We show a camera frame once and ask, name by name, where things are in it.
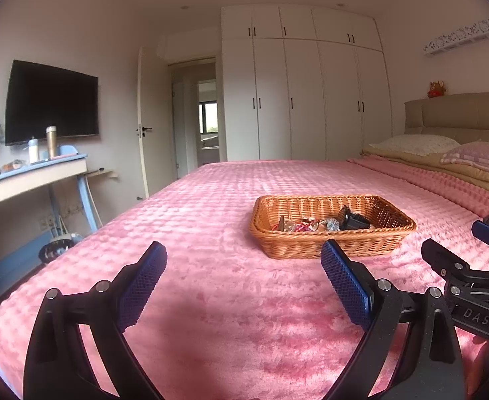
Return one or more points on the white decorative wall shelf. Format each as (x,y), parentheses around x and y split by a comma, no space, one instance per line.
(461,39)

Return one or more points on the black wall television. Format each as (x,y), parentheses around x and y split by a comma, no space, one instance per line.
(52,102)

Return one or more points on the floor fan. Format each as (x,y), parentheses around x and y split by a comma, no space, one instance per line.
(59,248)

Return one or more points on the small wall shelf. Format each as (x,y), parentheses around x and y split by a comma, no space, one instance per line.
(102,173)

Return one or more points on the white room door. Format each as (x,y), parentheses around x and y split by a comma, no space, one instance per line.
(150,125)

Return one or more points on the beige bed headboard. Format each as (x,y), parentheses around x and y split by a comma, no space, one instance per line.
(457,114)

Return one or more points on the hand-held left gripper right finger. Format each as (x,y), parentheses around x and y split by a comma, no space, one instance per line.
(346,285)

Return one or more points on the white bottle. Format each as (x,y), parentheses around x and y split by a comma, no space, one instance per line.
(33,152)

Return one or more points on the wall power outlets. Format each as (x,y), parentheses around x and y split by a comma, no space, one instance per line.
(57,216)

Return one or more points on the pink checkered pillow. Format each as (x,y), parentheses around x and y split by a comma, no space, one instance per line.
(482,154)

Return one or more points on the window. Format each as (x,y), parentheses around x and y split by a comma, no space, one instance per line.
(208,116)

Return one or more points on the white pillow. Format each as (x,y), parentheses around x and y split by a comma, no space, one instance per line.
(415,145)

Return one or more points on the beige folded quilt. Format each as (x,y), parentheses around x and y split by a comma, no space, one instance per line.
(469,175)

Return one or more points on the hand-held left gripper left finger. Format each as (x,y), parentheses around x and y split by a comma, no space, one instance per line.
(142,287)

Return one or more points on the white wardrobe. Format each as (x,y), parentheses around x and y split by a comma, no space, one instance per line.
(303,91)

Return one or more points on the pink plush blanket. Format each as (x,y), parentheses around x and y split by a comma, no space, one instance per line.
(228,300)

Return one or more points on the blue and white desk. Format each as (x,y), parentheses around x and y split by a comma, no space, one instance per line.
(19,183)

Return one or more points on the brown wicker basket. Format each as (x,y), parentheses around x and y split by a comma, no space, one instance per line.
(311,251)

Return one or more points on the gold thermos cup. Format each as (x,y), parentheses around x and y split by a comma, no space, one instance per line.
(51,143)

